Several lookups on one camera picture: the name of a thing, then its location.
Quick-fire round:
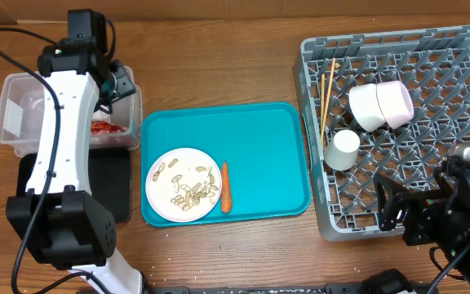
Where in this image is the red snack wrapper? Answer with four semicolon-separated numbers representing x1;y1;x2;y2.
91;120;127;135

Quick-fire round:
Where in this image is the white cup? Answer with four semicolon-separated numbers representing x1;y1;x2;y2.
324;130;360;171

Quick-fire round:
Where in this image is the pink bowl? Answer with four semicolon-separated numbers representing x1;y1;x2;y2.
376;81;414;129

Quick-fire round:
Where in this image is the white plate with peanuts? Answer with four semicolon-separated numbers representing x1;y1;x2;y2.
144;148;223;223

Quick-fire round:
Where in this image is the teal serving tray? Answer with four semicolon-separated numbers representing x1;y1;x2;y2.
140;102;312;225

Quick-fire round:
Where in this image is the orange carrot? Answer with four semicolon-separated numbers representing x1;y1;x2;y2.
220;162;232;214

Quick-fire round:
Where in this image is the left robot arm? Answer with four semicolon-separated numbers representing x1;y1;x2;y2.
6;9;149;293

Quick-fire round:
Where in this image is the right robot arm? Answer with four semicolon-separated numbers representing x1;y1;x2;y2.
373;155;470;292

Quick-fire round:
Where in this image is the grey dishwasher rack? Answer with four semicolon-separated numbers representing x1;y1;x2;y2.
293;25;470;241

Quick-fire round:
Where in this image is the black tray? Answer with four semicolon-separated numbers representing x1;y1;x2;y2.
16;146;133;224

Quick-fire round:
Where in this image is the clear plastic bin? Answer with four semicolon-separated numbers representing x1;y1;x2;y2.
0;73;143;157

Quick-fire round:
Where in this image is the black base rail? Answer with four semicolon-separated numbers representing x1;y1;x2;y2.
149;283;365;294

